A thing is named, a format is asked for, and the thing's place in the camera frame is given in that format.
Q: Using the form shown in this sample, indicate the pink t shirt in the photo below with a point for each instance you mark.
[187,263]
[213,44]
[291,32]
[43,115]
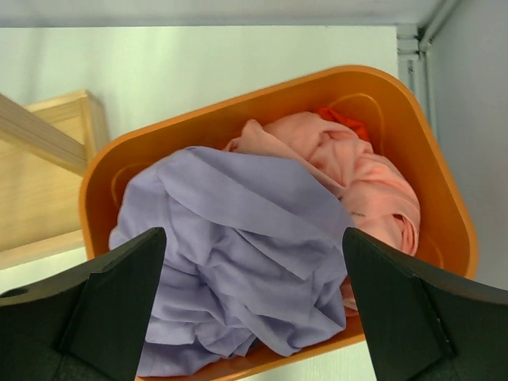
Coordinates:
[378,198]

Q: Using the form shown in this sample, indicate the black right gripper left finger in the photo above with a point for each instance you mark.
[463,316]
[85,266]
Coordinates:
[109,323]

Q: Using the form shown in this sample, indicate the lavender t shirt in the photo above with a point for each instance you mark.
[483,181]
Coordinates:
[253,253]

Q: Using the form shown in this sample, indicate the wooden tray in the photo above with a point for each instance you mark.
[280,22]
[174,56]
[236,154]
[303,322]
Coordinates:
[39,200]

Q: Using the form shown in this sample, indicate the orange t shirt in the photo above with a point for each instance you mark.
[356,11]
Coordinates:
[358,127]

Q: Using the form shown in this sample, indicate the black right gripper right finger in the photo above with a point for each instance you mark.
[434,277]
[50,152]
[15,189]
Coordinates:
[404,334]

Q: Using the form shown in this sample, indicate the wooden clothes rack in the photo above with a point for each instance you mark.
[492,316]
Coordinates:
[26,130]

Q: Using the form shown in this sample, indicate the orange plastic basket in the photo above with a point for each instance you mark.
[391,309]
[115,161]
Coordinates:
[396,126]

